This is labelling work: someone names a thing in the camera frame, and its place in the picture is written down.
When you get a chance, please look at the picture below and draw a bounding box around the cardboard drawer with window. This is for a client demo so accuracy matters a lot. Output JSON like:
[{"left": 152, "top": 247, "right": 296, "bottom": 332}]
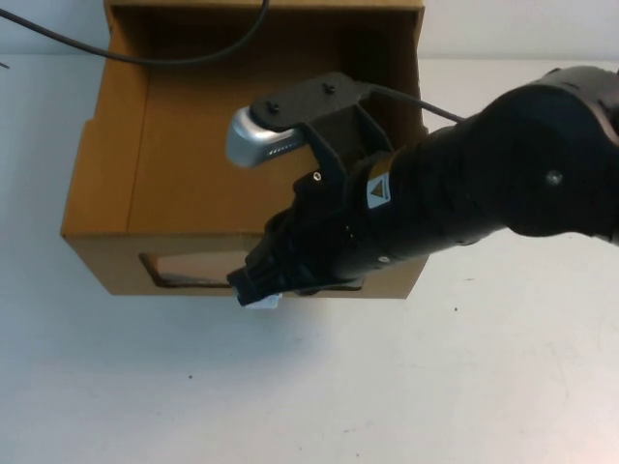
[{"left": 59, "top": 3, "right": 431, "bottom": 300}]

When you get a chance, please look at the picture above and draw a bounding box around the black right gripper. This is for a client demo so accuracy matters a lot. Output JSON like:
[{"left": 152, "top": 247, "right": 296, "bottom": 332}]
[{"left": 225, "top": 154, "right": 405, "bottom": 305}]

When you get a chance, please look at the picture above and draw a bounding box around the white plastic drawer handle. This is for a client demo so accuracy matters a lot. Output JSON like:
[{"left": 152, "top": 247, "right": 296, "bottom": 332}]
[{"left": 233, "top": 286, "right": 283, "bottom": 311}]

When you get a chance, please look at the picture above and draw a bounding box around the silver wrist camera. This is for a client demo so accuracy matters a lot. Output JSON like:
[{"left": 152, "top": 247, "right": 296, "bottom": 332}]
[{"left": 225, "top": 106, "right": 304, "bottom": 170}]

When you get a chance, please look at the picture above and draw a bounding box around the black cable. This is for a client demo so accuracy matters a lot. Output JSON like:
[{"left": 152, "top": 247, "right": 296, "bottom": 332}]
[
  {"left": 0, "top": 0, "right": 272, "bottom": 65},
  {"left": 369, "top": 85, "right": 468, "bottom": 125}
]

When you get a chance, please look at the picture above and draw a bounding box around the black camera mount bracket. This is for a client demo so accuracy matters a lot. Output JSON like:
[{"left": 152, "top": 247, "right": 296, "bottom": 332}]
[{"left": 250, "top": 72, "right": 396, "bottom": 194}]

